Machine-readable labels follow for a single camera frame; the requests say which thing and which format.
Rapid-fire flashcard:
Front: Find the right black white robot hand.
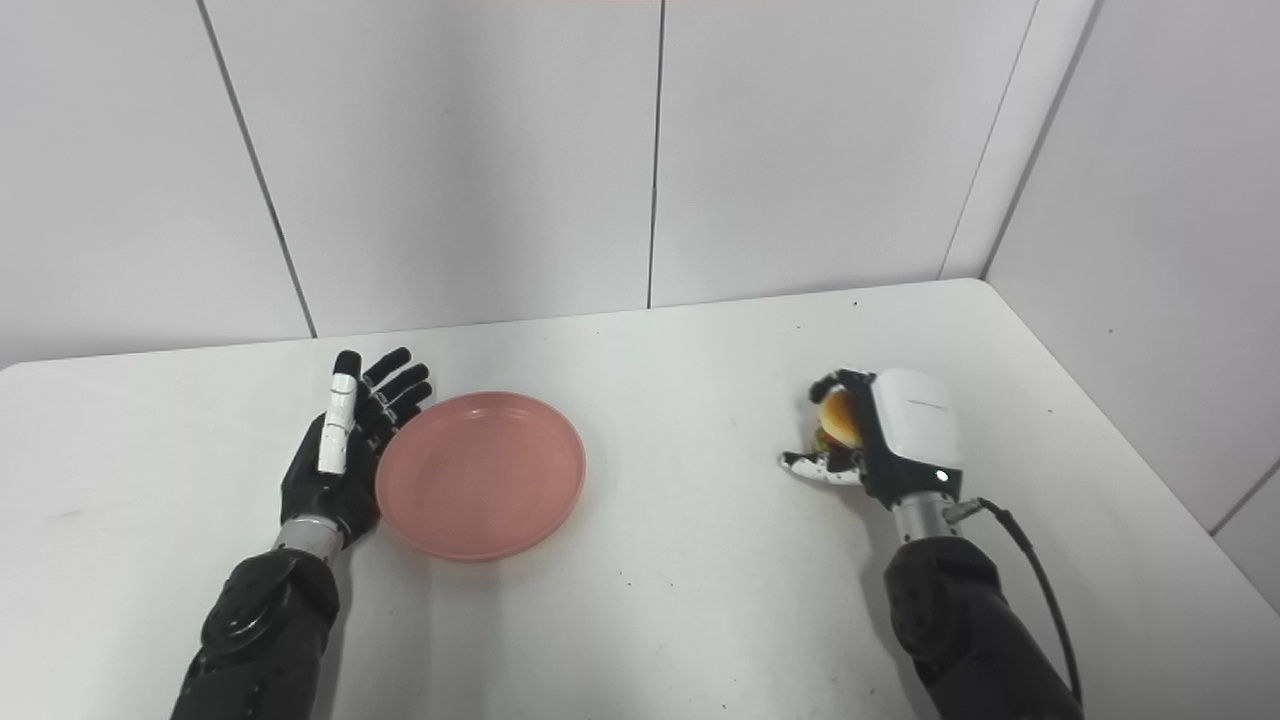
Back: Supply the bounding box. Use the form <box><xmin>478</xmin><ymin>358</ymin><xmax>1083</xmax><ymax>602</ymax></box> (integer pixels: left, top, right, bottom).
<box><xmin>779</xmin><ymin>367</ymin><xmax>967</xmax><ymax>514</ymax></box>

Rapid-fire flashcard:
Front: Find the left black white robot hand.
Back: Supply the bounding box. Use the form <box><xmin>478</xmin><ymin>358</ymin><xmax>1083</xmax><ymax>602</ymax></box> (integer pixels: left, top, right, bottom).
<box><xmin>279</xmin><ymin>347</ymin><xmax>435</xmax><ymax>550</ymax></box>

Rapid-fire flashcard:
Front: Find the toy hamburger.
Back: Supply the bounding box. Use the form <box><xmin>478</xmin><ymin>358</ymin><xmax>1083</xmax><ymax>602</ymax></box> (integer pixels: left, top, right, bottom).
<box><xmin>812</xmin><ymin>387</ymin><xmax>867</xmax><ymax>457</ymax></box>

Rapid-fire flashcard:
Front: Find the pink round plate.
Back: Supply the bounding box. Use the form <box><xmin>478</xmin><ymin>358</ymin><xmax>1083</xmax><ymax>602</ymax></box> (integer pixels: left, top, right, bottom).
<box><xmin>374</xmin><ymin>391</ymin><xmax>589</xmax><ymax>563</ymax></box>

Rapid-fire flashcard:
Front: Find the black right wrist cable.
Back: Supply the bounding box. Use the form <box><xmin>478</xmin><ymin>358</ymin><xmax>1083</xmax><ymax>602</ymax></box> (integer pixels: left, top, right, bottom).
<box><xmin>944</xmin><ymin>497</ymin><xmax>1087</xmax><ymax>707</ymax></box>

